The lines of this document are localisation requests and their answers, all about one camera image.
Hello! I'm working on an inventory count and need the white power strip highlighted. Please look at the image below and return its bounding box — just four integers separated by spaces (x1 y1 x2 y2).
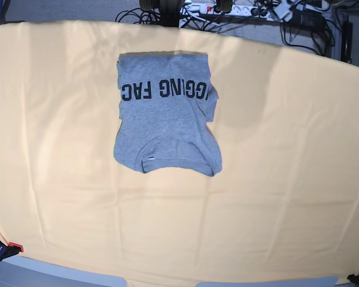
180 2 281 22

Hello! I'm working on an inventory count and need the black power adapter box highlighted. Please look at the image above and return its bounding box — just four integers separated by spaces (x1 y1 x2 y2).
287 10 326 32

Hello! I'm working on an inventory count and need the grey t-shirt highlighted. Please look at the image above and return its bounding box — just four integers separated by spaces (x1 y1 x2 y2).
114 52 222 177

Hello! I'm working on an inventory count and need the blue red clamp left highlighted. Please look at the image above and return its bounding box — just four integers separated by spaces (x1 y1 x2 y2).
0 241 23 261

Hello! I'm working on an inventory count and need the yellow table cloth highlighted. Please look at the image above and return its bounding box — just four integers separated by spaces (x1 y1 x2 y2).
0 21 359 286

